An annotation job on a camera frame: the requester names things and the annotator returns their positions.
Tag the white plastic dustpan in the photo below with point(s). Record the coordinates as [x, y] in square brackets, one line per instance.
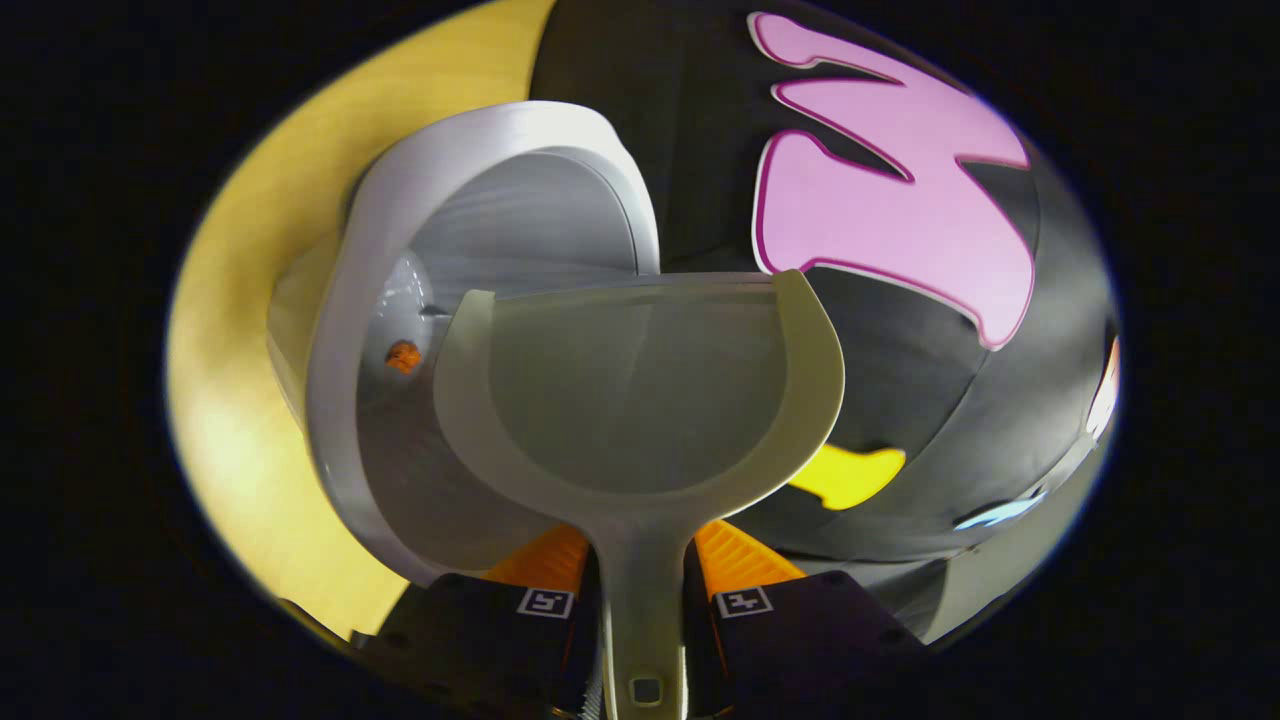
[640, 400]

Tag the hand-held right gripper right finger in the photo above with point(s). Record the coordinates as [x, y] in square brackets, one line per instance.
[810, 640]

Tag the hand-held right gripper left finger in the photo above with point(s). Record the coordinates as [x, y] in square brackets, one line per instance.
[470, 630]

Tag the white ribbed garbage bin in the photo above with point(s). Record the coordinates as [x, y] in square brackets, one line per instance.
[480, 200]

